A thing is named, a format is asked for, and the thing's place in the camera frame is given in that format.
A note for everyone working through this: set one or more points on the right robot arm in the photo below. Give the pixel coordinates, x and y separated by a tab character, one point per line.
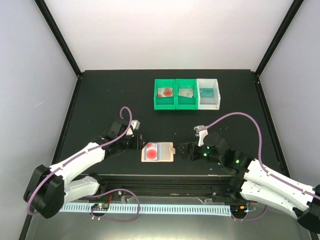
253	181

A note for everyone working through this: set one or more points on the red circle card in bin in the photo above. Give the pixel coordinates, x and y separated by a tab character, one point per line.
160	92

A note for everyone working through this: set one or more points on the left green bin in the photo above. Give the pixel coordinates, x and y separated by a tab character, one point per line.
164	103

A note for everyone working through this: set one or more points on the middle green bin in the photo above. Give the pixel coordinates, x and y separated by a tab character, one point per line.
184	103

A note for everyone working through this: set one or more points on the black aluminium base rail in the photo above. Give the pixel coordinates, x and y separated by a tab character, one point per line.
158	185

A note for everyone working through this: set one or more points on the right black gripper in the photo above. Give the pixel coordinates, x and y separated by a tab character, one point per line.
194	156

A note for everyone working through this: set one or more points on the grey patterned card in bin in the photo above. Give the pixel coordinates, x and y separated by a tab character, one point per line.
186	92

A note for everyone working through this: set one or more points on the right black frame post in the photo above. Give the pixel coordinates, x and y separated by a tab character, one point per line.
283	27

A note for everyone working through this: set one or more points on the black frame post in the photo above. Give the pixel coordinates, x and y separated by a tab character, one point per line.
48	17
283	27

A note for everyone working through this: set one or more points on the small circuit board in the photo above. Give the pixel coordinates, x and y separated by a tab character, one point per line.
240	208
100	207

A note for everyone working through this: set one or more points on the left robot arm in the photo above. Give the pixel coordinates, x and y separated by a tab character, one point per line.
50	188

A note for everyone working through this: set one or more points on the white slotted cable duct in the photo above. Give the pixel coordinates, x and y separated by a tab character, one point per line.
151	209

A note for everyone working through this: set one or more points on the left black frame post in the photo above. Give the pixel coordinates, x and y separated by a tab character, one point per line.
48	17

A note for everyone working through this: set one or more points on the white bin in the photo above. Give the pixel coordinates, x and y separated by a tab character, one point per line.
209	103

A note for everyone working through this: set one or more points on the teal card in bin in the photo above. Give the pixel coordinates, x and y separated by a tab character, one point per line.
206	92

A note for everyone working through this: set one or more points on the left small circuit board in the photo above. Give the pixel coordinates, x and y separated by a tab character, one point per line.
100	207

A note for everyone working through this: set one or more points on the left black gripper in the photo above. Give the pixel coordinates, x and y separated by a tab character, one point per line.
138	144

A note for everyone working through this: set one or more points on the green bin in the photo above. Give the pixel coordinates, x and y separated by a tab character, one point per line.
164	103
184	103

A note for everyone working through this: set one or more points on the right small circuit board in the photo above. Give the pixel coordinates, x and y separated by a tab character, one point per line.
240	208

